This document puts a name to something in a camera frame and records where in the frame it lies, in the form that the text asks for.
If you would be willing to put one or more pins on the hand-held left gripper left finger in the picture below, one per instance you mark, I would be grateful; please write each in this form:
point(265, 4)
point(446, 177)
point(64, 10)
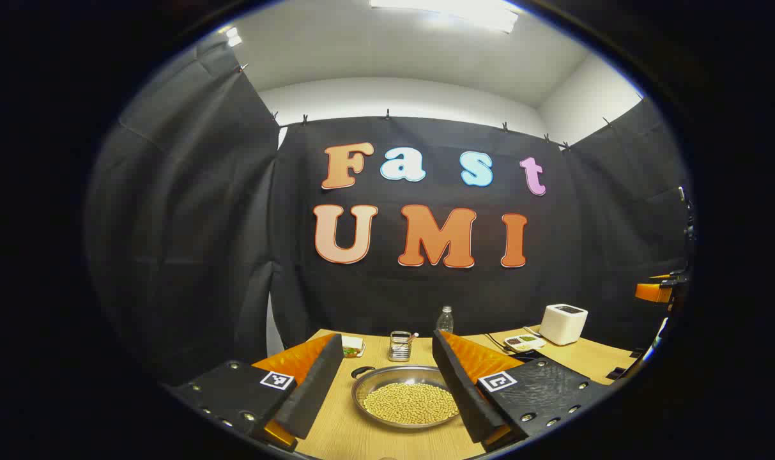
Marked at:
point(314, 393)

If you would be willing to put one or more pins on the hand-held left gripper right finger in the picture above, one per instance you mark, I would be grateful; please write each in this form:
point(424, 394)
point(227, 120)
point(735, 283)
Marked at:
point(460, 390)

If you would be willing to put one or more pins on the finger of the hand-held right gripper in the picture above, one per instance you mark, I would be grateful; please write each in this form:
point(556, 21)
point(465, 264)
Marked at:
point(652, 292)

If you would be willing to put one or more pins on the black induction cooktop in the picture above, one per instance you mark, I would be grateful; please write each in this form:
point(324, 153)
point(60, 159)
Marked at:
point(531, 355)

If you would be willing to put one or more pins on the pile of yellow soybeans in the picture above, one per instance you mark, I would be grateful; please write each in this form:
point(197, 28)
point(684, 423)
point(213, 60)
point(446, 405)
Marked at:
point(406, 402)

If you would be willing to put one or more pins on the small plate with food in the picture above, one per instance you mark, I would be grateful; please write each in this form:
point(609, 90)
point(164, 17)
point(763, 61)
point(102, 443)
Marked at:
point(354, 348)

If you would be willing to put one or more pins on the clear plastic water bottle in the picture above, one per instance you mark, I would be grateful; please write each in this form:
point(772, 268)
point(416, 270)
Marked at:
point(445, 321)

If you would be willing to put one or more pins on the white divided plate with beans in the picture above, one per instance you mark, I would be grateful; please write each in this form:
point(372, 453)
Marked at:
point(524, 343)

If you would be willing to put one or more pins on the white toaster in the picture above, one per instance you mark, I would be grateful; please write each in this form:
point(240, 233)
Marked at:
point(561, 327)

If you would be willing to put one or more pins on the black backdrop cloth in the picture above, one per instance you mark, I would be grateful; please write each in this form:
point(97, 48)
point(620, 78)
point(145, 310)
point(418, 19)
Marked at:
point(425, 294)

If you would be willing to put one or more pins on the ceiling light panel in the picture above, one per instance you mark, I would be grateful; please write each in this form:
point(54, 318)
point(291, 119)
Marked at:
point(451, 11)

